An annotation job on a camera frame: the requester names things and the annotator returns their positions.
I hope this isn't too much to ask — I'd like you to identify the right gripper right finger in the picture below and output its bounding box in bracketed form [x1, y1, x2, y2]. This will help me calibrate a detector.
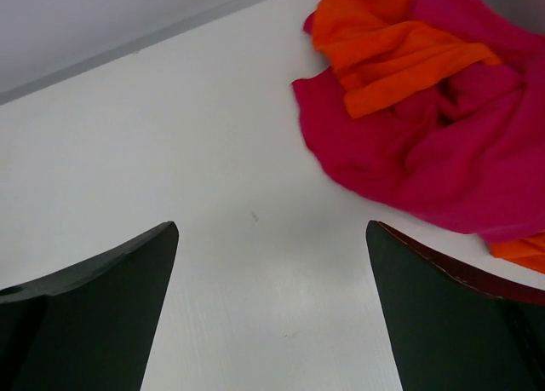
[365, 221, 544, 391]

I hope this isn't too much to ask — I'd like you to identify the orange t-shirt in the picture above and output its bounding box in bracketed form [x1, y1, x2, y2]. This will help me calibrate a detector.
[312, 0, 502, 118]

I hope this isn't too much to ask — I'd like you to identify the magenta t-shirt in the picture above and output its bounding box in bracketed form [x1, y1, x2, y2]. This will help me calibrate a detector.
[292, 0, 544, 243]

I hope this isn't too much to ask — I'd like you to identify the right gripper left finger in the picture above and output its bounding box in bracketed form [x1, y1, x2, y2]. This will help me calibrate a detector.
[1, 221, 178, 390]

